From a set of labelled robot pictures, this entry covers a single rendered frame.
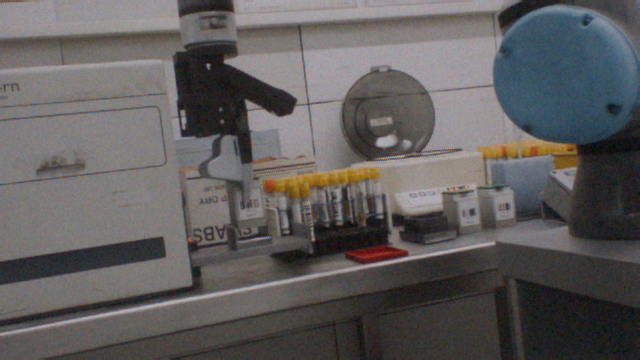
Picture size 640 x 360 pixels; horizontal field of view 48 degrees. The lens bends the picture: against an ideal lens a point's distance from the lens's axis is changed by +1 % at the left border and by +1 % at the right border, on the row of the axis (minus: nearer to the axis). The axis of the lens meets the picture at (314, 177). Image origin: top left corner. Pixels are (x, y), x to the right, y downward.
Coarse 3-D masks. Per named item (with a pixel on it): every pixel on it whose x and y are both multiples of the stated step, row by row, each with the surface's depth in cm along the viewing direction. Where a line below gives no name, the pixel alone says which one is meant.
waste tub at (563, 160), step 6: (576, 150) 130; (558, 156) 127; (564, 156) 126; (570, 156) 124; (576, 156) 123; (558, 162) 128; (564, 162) 126; (570, 162) 124; (576, 162) 123; (558, 168) 128; (564, 168) 126
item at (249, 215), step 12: (228, 192) 98; (240, 192) 95; (252, 192) 96; (228, 204) 99; (240, 204) 95; (252, 204) 96; (240, 216) 95; (252, 216) 96; (264, 216) 96; (240, 228) 95
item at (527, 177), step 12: (540, 156) 123; (492, 168) 122; (504, 168) 119; (516, 168) 119; (528, 168) 120; (540, 168) 121; (552, 168) 122; (492, 180) 122; (504, 180) 119; (516, 180) 119; (528, 180) 120; (540, 180) 121; (516, 192) 119; (528, 192) 120; (540, 192) 121; (516, 204) 119; (528, 204) 120; (540, 204) 121; (516, 216) 118; (528, 216) 119; (540, 216) 119
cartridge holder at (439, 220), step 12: (408, 216) 112; (420, 216) 113; (432, 216) 112; (444, 216) 108; (408, 228) 111; (420, 228) 107; (432, 228) 108; (444, 228) 108; (420, 240) 107; (432, 240) 106
